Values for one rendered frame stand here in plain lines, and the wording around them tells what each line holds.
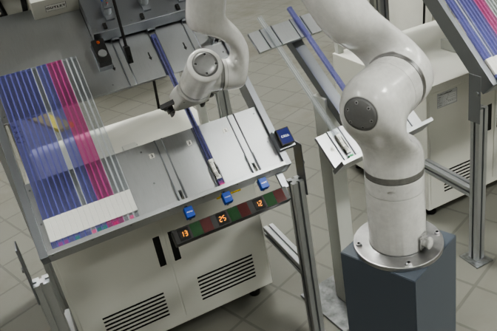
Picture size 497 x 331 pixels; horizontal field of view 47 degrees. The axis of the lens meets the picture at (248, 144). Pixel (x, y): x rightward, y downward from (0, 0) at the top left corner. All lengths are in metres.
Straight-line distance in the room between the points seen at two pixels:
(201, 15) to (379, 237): 0.60
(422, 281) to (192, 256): 0.97
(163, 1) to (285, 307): 1.18
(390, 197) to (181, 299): 1.11
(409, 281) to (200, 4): 0.72
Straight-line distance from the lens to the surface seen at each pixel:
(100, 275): 1.92
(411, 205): 1.17
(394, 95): 1.01
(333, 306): 2.15
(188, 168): 1.54
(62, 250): 1.47
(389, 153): 1.09
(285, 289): 2.26
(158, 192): 1.52
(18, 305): 2.64
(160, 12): 1.71
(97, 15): 1.70
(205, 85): 1.33
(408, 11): 4.86
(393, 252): 1.23
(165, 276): 1.99
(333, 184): 1.85
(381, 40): 1.10
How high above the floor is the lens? 1.49
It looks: 26 degrees down
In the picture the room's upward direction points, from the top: 10 degrees counter-clockwise
